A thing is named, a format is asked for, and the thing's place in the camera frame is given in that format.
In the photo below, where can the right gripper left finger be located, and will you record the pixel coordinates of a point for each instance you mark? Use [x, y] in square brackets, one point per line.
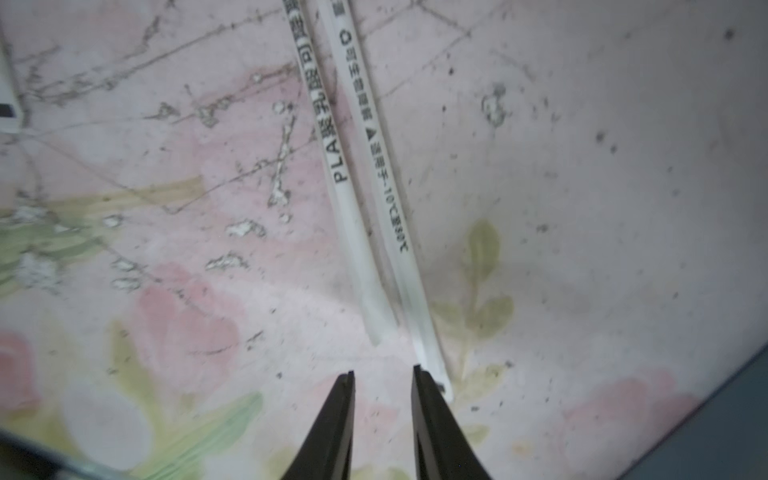
[326, 452]

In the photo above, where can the blue plastic storage tray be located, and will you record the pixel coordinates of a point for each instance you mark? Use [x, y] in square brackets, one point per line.
[723, 438]

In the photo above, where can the white straw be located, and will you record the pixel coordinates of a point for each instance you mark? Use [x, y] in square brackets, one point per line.
[377, 314]
[349, 60]

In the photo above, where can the pink floral table mat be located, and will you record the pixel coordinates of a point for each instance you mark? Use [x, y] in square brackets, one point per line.
[585, 183]

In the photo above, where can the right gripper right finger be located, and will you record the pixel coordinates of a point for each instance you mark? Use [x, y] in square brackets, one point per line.
[442, 451]

